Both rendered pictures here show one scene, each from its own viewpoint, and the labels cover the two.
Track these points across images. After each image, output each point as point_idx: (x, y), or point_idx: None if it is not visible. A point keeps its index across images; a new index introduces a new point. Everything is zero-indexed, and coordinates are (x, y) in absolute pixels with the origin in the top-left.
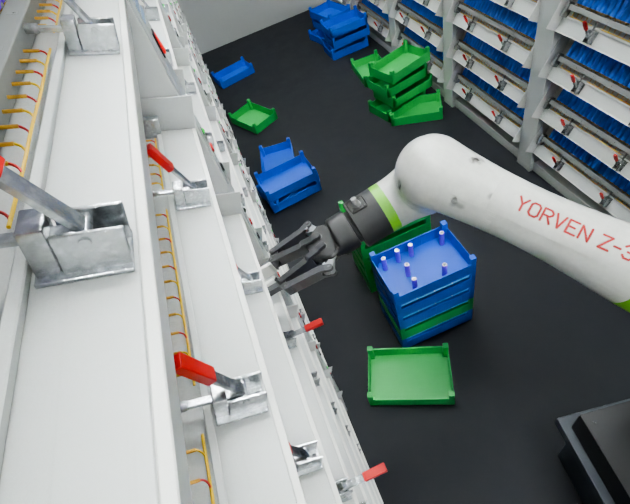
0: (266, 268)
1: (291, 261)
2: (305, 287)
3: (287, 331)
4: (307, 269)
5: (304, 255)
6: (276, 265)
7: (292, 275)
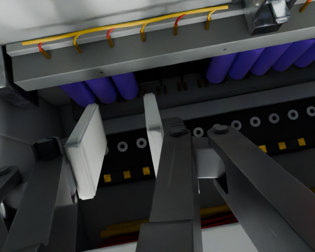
0: (95, 179)
1: (57, 187)
2: (268, 158)
3: (277, 20)
4: (196, 223)
5: (49, 240)
6: (67, 170)
7: (198, 203)
